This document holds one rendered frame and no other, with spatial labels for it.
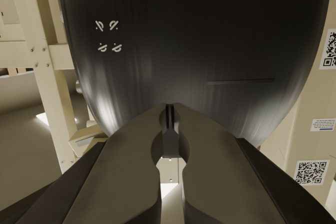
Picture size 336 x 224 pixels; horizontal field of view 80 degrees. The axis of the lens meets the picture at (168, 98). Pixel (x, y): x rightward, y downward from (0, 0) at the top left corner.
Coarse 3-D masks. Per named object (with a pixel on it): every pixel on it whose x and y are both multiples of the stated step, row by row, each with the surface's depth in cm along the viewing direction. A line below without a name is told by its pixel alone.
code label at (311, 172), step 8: (304, 160) 47; (312, 160) 47; (320, 160) 47; (328, 160) 47; (296, 168) 48; (304, 168) 48; (312, 168) 48; (320, 168) 48; (296, 176) 49; (304, 176) 49; (312, 176) 49; (320, 176) 49; (304, 184) 49; (312, 184) 49; (320, 184) 49
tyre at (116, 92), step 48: (96, 0) 18; (144, 0) 18; (192, 0) 18; (240, 0) 18; (288, 0) 18; (144, 48) 19; (192, 48) 19; (240, 48) 19; (288, 48) 19; (96, 96) 23; (144, 96) 21; (192, 96) 21; (240, 96) 22; (288, 96) 22
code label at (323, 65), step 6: (330, 30) 37; (330, 36) 37; (330, 42) 38; (324, 48) 38; (330, 48) 38; (324, 54) 38; (330, 54) 38; (324, 60) 39; (330, 60) 39; (324, 66) 39; (330, 66) 39
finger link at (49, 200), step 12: (96, 144) 9; (84, 156) 8; (96, 156) 8; (72, 168) 8; (84, 168) 7; (60, 180) 7; (72, 180) 7; (84, 180) 7; (48, 192) 7; (60, 192) 7; (72, 192) 7; (36, 204) 6; (48, 204) 6; (60, 204) 6; (24, 216) 6; (36, 216) 6; (48, 216) 6; (60, 216) 6
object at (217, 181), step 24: (192, 120) 10; (192, 144) 8; (216, 144) 8; (192, 168) 7; (216, 168) 7; (240, 168) 7; (192, 192) 6; (216, 192) 6; (240, 192) 6; (264, 192) 6; (192, 216) 6; (216, 216) 6; (240, 216) 6; (264, 216) 6
